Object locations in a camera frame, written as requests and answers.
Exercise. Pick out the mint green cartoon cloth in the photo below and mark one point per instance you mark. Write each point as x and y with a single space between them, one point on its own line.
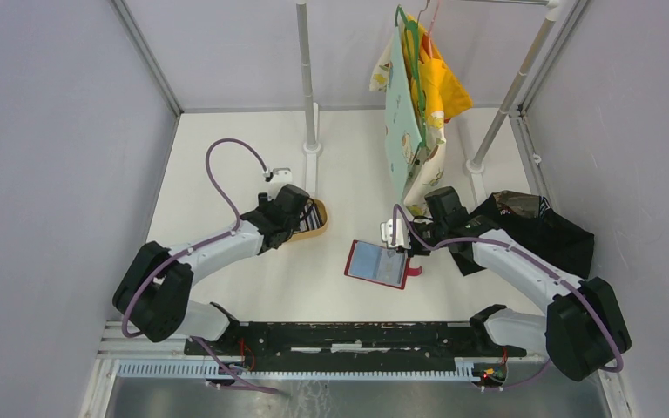
402 134

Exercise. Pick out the white slotted cable duct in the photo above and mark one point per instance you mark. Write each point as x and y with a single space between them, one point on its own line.
208 369

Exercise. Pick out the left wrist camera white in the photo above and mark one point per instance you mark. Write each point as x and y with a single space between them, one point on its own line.
281 175

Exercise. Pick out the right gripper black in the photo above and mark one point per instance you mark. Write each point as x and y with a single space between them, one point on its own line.
414 249

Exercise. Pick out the stack of credit cards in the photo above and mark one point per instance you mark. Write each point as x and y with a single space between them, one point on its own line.
311 219

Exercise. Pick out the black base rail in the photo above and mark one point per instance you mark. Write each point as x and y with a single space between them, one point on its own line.
333 347

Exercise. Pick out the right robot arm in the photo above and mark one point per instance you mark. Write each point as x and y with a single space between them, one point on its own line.
580 328

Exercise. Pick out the green clothes hanger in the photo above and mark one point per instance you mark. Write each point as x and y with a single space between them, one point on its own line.
415 69

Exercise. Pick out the white clothes rack frame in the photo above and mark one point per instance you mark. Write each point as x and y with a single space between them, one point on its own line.
474 166

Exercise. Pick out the yellow garment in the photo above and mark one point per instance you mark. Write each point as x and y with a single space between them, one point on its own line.
444 95

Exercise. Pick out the red card holder wallet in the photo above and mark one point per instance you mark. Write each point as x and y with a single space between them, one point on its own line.
379 265

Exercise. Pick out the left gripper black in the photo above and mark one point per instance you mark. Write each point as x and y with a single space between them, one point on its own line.
263 202

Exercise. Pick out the black clothes pile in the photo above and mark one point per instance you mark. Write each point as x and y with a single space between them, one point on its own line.
530 220

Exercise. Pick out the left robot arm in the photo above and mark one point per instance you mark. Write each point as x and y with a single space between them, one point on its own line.
154 294

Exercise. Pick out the yellow oval card tray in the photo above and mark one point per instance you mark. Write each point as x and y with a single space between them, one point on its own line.
309 235

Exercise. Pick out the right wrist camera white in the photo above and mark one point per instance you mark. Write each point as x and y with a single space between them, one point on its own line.
391 235

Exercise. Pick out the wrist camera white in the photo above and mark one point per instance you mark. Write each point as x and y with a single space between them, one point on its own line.
281 175
391 235

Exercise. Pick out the pink clothes hanger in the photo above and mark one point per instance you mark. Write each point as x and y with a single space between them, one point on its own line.
431 23

